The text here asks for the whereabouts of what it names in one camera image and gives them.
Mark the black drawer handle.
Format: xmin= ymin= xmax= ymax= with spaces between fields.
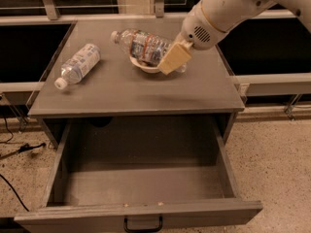
xmin=123 ymin=216 xmax=163 ymax=233

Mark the white bowl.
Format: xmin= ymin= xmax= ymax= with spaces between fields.
xmin=129 ymin=57 xmax=159 ymax=74

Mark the water bottle white label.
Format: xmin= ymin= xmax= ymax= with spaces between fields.
xmin=54 ymin=44 xmax=100 ymax=89

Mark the clear bottle red label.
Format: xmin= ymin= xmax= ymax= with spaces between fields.
xmin=110 ymin=28 xmax=172 ymax=67

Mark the open grey top drawer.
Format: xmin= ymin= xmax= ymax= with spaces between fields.
xmin=15 ymin=117 xmax=262 ymax=233

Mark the black cable with plug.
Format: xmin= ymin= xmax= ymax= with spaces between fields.
xmin=0 ymin=142 xmax=48 ymax=160

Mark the black cable on floor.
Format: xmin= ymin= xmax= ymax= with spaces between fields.
xmin=0 ymin=173 xmax=31 ymax=212

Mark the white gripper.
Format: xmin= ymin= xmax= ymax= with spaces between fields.
xmin=157 ymin=5 xmax=227 ymax=75

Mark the metal window railing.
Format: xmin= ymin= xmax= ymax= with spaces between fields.
xmin=0 ymin=0 xmax=311 ymax=27

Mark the grey cabinet with top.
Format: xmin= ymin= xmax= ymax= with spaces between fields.
xmin=29 ymin=18 xmax=244 ymax=142

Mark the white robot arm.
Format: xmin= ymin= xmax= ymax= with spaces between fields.
xmin=157 ymin=0 xmax=311 ymax=75

